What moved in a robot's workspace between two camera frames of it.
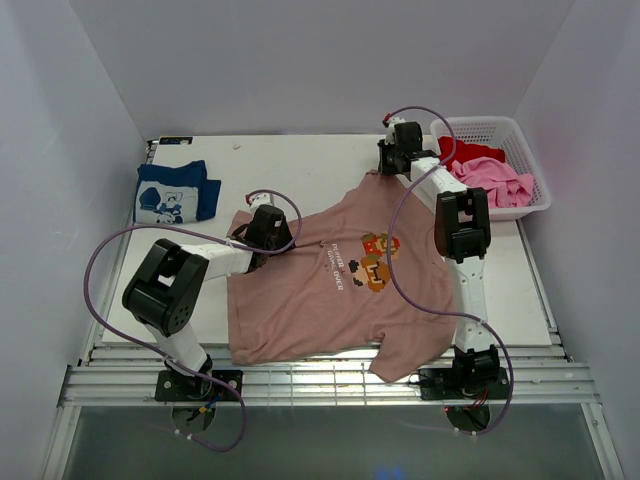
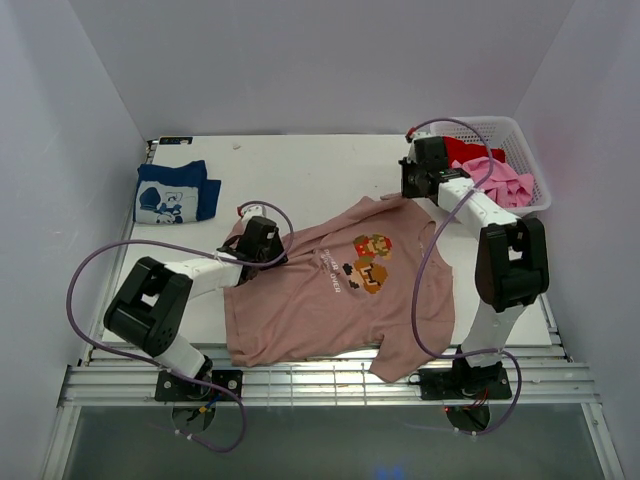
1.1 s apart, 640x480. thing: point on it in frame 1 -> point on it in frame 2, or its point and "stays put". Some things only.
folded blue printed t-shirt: x=172 y=195 stays put
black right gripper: x=383 y=166 -> x=406 y=190
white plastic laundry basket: x=503 y=131 stays put
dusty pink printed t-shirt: x=365 y=277 stays put
